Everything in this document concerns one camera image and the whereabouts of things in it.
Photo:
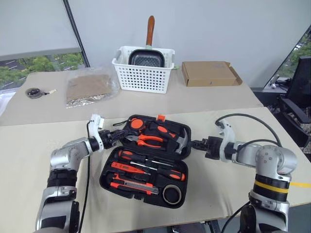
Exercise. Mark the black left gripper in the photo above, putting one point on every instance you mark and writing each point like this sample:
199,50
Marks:
108,138

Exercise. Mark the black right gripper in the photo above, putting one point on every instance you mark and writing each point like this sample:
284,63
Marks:
213,146

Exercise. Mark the orange voltage tester pen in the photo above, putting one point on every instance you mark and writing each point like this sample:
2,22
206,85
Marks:
124,167

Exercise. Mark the orange black utility knife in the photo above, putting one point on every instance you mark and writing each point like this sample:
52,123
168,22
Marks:
131,184

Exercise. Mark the black plastic tool case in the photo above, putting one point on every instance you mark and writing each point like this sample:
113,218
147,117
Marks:
143,196

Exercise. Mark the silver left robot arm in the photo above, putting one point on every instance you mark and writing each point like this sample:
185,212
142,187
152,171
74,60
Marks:
63,155

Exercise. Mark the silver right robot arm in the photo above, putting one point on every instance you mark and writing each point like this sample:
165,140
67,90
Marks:
267,155

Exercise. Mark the orange black tape measure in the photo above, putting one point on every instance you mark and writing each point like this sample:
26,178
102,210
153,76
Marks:
136,123

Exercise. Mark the steel claw hammer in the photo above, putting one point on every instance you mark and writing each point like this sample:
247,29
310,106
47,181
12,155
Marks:
181,141

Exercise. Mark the clear plastic bag brown contents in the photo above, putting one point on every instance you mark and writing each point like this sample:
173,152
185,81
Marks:
87,87

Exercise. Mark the black electrical tape roll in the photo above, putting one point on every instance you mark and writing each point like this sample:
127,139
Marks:
164,194

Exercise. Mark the white perforated plastic basket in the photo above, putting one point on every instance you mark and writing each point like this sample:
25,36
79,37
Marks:
143,77

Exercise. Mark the flat brown cardboard box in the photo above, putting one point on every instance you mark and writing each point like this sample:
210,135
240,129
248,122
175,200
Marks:
206,72

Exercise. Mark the small beige tag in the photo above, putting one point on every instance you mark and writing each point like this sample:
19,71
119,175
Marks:
52,91

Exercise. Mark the small round tape measure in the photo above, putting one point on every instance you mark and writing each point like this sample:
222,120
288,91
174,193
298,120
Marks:
32,93

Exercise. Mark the black office chair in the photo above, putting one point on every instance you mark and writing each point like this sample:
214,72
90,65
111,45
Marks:
301,82

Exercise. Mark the grey roller blind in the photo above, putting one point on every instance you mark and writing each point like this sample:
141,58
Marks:
36,24

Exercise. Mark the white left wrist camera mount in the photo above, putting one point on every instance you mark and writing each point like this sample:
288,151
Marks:
95,132

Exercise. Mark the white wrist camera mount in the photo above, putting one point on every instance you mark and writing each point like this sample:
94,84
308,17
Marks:
227,136
95,132

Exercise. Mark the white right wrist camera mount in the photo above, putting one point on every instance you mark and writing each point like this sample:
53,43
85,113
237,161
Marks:
227,136

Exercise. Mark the black window frame bar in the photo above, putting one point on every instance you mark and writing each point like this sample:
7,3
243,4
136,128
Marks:
75,31

